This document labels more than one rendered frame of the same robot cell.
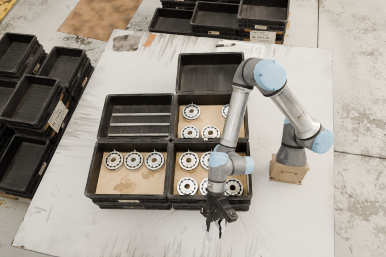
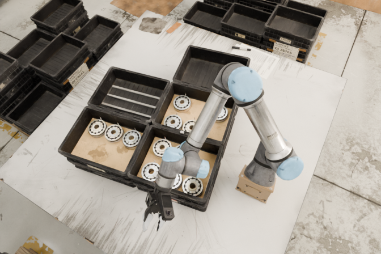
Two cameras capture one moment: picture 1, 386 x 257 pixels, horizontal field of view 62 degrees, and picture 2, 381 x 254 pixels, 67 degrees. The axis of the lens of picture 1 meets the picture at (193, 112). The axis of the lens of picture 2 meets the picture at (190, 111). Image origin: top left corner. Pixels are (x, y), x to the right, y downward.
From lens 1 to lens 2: 0.34 m
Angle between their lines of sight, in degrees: 8
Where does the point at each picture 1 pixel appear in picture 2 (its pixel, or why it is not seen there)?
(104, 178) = (84, 141)
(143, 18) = (186, 9)
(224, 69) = not seen: hidden behind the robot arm
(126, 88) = (137, 65)
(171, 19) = (207, 15)
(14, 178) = (29, 119)
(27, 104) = (57, 58)
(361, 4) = not seen: outside the picture
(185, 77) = (189, 68)
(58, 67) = (94, 34)
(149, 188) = (118, 162)
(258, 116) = (248, 125)
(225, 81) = not seen: hidden behind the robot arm
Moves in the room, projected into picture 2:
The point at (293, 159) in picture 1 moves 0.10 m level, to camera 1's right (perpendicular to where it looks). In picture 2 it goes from (259, 176) to (282, 180)
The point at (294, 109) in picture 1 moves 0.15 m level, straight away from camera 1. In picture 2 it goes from (265, 127) to (286, 101)
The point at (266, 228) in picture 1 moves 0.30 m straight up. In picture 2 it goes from (215, 234) to (216, 222)
